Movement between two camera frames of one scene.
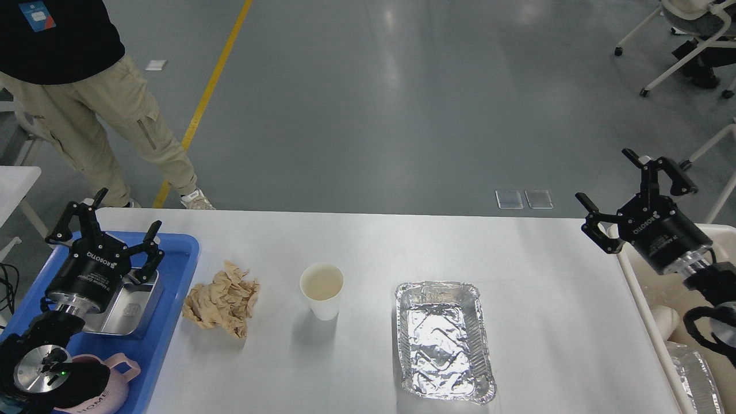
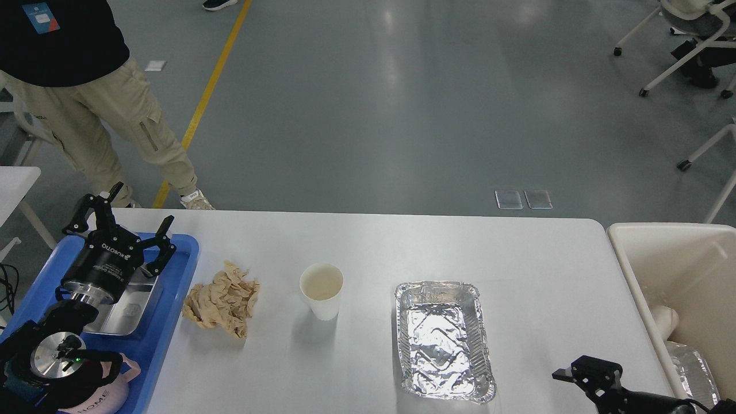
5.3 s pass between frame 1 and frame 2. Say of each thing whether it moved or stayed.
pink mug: stayed
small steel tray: stayed
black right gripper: moved
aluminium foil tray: stayed
